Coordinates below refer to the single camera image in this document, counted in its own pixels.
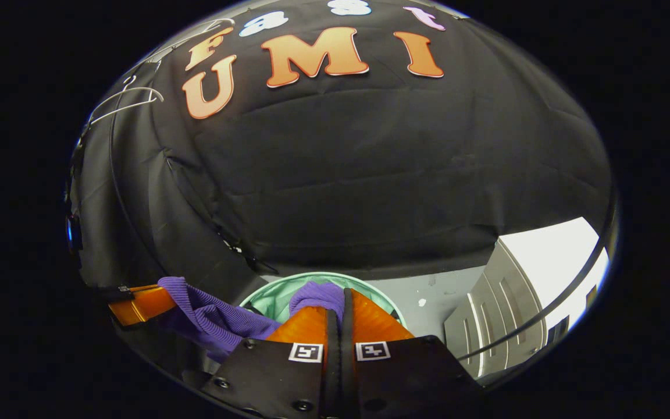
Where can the green mesh laundry hamper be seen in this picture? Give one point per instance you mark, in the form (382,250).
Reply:
(271,294)

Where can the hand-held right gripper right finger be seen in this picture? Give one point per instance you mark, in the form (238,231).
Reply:
(405,378)

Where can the black backdrop cloth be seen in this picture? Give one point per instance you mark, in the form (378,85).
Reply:
(370,174)

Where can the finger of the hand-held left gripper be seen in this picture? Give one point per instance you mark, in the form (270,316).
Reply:
(143,305)

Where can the grey panelled door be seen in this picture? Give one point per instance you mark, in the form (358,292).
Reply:
(498,314)

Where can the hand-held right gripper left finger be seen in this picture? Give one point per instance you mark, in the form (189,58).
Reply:
(277,384)

